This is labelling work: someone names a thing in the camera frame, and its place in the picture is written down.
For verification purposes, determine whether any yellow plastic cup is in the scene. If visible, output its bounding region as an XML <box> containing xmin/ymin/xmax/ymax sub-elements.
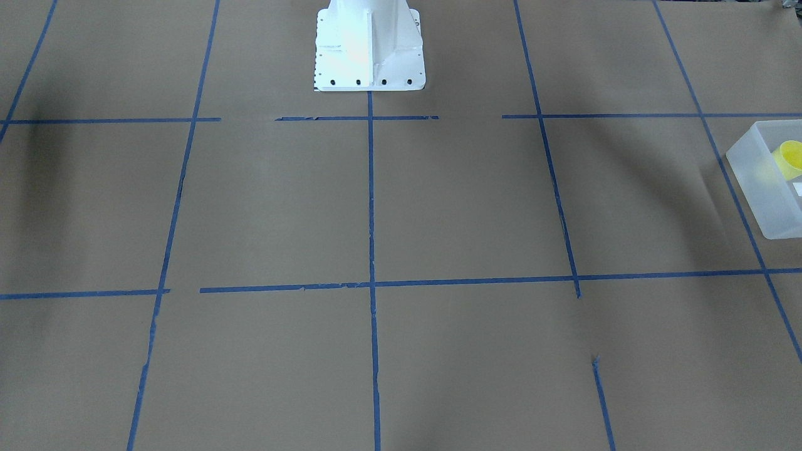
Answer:
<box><xmin>771</xmin><ymin>140</ymin><xmax>802</xmax><ymax>182</ymax></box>

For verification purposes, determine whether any translucent white plastic bin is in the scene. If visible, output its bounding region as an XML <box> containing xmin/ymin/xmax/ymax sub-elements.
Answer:
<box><xmin>726</xmin><ymin>119</ymin><xmax>801</xmax><ymax>239</ymax></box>

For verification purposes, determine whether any white pedestal column base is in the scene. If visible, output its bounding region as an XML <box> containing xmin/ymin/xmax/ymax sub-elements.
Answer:
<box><xmin>313</xmin><ymin>1</ymin><xmax>427</xmax><ymax>92</ymax></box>

